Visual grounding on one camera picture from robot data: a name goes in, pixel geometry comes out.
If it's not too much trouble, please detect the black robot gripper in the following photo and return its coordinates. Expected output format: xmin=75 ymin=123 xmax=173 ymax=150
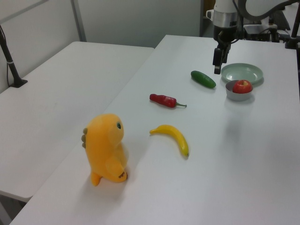
xmin=212 ymin=25 xmax=238 ymax=75

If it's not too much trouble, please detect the yellow toy banana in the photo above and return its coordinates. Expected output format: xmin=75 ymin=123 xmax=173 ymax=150
xmin=149 ymin=124 xmax=190 ymax=158

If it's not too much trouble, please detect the pale green plastic plate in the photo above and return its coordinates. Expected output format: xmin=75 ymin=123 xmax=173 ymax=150
xmin=221 ymin=63 xmax=265 ymax=86

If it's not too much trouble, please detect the green toy cucumber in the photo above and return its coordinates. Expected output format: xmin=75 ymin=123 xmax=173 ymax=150
xmin=190 ymin=70 xmax=217 ymax=89

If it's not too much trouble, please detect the red toy apple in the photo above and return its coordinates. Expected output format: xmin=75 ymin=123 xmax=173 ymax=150
xmin=232 ymin=79 xmax=254 ymax=94

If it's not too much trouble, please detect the grey metal bowl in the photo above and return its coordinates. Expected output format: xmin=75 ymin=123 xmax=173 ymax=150
xmin=225 ymin=80 xmax=256 ymax=102

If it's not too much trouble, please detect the dark background desk equipment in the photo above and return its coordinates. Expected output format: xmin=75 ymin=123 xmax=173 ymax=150
xmin=243 ymin=9 xmax=293 ymax=43

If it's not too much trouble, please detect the red toy chili pepper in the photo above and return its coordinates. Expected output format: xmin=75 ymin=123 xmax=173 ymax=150
xmin=149 ymin=93 xmax=188 ymax=110

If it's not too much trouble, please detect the black stand pole with clamp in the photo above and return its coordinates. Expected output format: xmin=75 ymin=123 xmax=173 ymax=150
xmin=285 ymin=17 xmax=300 ymax=49

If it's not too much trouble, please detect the orange plush dinosaur toy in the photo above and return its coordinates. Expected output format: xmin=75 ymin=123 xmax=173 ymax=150
xmin=82 ymin=113 xmax=130 ymax=187

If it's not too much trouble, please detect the black pole with flat base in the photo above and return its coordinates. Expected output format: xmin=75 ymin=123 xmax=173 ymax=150
xmin=0 ymin=24 xmax=28 ymax=88

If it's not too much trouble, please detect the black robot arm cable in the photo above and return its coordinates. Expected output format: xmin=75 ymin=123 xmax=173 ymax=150
xmin=232 ymin=0 xmax=243 ymax=44

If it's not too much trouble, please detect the grey partition wall post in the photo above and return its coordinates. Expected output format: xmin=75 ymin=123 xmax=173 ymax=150
xmin=70 ymin=0 xmax=87 ymax=43

